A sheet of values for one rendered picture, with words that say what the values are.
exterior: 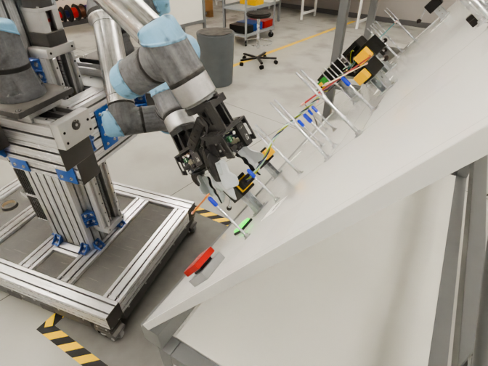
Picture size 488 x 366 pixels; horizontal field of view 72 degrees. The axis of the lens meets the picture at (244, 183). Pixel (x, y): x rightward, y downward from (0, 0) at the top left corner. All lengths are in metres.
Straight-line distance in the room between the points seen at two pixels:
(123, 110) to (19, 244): 1.40
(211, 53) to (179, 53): 3.62
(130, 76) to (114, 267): 1.34
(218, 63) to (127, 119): 3.34
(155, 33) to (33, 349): 1.70
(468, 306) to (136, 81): 0.78
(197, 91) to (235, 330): 0.58
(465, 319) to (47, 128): 1.19
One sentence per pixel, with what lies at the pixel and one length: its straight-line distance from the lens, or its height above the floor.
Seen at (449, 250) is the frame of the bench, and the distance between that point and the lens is 1.24.
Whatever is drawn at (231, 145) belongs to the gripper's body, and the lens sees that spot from 0.64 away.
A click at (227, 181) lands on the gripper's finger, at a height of 1.19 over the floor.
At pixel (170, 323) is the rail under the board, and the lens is 0.87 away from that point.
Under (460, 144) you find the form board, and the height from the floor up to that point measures 1.48.
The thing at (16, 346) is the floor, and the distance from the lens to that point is 2.10.
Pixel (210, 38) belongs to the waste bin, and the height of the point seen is 0.59.
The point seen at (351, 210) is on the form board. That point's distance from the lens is 0.32.
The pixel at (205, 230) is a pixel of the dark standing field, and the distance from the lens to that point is 2.26.
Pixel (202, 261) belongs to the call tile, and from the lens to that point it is 0.60.
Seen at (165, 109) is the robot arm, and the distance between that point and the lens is 0.89.
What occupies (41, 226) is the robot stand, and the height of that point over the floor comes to 0.21.
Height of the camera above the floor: 1.59
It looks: 37 degrees down
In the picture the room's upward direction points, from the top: straight up
